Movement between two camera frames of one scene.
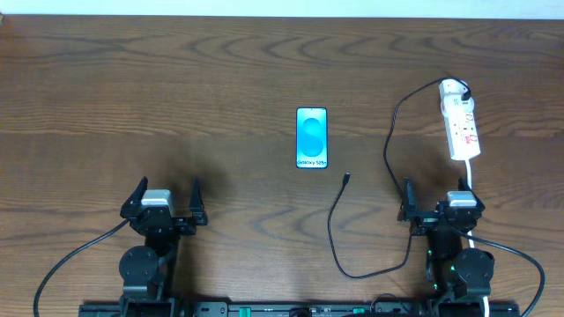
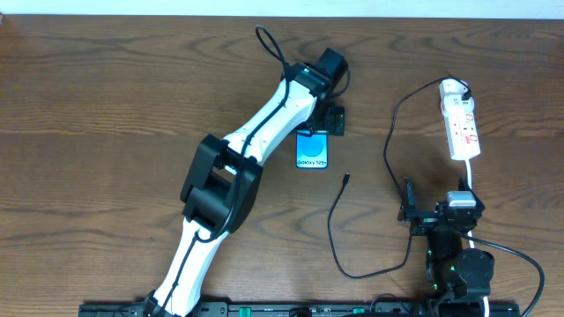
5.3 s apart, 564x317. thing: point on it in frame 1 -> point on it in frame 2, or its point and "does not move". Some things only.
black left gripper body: [166, 221] -> [331, 118]
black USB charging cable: [346, 178] does not move
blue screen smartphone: [311, 137] does not move
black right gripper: [437, 220] does not move
